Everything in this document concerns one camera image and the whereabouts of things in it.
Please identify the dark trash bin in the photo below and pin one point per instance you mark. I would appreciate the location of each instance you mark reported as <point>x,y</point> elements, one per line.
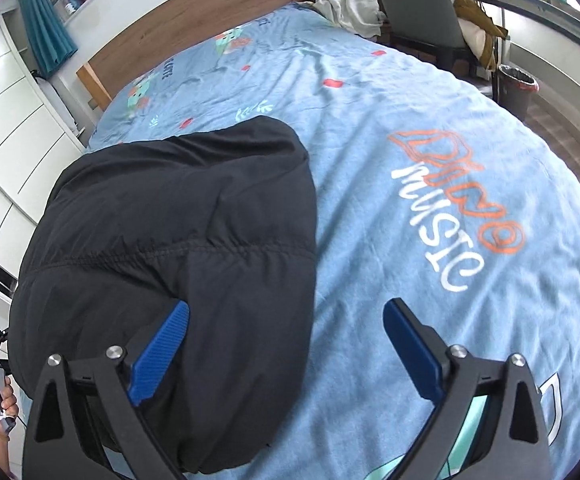
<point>517,95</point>

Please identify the grey office chair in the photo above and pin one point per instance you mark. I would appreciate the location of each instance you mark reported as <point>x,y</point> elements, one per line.
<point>409,0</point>

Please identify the teal curtain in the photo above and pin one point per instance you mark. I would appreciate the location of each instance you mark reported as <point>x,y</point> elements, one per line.
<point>45,30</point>

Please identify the black puffer jacket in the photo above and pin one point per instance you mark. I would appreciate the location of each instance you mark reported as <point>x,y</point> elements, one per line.
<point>170,210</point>

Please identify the wooden headboard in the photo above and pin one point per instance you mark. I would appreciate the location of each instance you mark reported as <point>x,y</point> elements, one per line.
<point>195,10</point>

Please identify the long grey desk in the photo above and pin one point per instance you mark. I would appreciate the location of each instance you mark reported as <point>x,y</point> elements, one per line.
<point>544,10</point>

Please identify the mustard yellow garment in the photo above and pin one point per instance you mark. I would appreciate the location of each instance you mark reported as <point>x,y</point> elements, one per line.
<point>474,10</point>

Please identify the white wardrobe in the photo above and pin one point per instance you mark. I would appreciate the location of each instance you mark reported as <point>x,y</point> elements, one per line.
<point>10,110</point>

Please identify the white clothes pile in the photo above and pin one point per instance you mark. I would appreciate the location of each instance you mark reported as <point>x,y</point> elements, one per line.
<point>354,10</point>

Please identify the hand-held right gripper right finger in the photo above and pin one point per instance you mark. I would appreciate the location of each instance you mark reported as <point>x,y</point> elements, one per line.
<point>412,350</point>

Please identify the blue dinosaur print bed sheet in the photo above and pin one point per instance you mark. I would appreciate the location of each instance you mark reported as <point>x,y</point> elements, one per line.
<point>369,110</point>

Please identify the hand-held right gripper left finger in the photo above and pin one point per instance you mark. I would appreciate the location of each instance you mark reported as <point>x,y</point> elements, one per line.
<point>157,355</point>

